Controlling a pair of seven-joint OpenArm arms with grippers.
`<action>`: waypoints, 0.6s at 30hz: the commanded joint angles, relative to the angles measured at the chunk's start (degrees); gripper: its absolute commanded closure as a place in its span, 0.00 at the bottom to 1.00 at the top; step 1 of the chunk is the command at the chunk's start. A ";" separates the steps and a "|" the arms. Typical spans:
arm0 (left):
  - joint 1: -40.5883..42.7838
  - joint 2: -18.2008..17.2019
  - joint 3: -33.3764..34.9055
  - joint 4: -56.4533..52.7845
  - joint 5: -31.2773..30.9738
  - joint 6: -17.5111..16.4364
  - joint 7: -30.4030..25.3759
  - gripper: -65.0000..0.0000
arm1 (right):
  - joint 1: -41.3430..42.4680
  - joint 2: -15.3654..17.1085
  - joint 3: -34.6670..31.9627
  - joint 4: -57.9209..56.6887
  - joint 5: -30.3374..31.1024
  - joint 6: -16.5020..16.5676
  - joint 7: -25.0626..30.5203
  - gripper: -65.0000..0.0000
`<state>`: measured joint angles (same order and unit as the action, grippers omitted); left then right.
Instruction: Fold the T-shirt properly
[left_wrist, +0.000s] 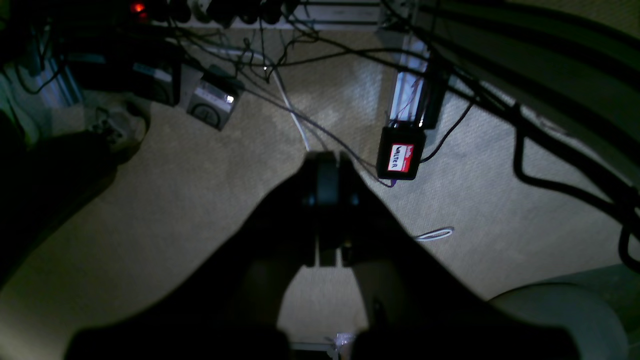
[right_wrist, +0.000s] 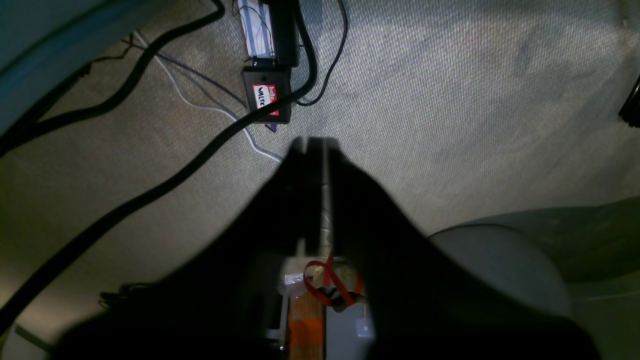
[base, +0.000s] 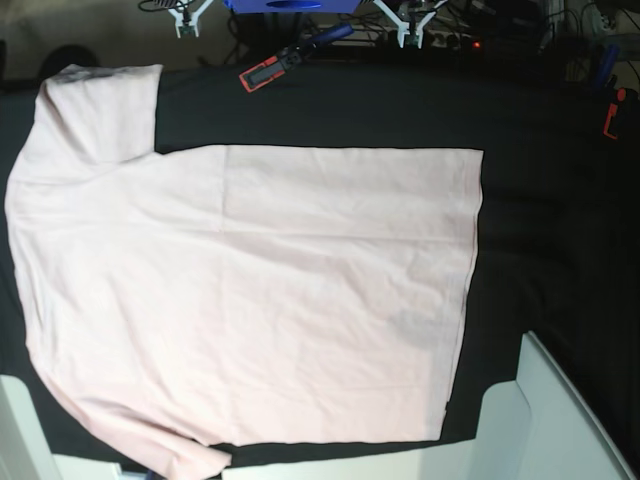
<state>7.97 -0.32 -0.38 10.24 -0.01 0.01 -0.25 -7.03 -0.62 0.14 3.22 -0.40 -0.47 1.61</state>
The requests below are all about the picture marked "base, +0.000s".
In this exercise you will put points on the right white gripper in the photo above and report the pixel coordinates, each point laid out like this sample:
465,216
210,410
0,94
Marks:
186,20

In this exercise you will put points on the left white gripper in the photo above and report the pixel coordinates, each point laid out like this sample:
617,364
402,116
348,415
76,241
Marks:
410,18

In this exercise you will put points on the pink T-shirt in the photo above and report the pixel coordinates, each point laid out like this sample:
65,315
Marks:
240,294

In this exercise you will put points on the black power strip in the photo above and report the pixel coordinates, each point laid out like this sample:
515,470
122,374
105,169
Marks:
439,38

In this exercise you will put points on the blue plastic box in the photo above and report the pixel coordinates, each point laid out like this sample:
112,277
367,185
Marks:
292,6

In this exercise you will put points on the orange blue clamp top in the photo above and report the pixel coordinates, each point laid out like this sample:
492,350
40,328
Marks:
290,57

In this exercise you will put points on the orange blue clamp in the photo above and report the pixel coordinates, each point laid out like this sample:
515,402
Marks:
604,86
290,57

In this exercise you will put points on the orange blue clamp right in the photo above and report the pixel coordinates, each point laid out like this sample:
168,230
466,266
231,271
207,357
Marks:
604,86

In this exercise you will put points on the black table cloth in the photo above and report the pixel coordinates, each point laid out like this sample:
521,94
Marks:
557,230

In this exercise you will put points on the white table frame left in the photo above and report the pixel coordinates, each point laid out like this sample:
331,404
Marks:
25,453

